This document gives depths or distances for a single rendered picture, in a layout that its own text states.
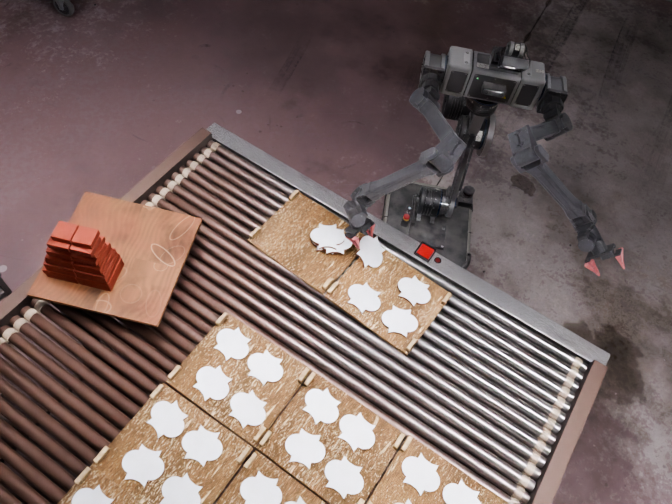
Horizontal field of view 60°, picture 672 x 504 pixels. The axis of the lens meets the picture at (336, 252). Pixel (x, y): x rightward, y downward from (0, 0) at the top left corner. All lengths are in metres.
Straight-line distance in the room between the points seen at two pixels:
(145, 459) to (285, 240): 1.02
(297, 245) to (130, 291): 0.70
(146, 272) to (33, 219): 1.71
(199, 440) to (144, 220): 0.91
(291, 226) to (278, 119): 1.83
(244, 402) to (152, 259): 0.67
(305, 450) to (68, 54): 3.64
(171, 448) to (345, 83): 3.17
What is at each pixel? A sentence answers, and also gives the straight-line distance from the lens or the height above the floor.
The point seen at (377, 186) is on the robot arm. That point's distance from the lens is 2.26.
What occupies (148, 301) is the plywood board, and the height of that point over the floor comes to 1.04.
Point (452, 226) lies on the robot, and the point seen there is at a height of 0.24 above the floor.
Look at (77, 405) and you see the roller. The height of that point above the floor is 0.92.
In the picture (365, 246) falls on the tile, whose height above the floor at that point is 1.02.
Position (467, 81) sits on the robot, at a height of 1.46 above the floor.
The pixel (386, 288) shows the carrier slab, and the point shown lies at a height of 0.94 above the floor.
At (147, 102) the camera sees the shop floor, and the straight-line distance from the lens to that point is 4.48.
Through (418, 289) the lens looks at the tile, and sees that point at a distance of 2.47.
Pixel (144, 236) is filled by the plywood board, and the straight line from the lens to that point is 2.47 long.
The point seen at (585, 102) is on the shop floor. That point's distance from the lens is 5.11.
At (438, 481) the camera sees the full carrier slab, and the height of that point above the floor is 0.95.
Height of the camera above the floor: 3.05
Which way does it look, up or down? 57 degrees down
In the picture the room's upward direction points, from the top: 10 degrees clockwise
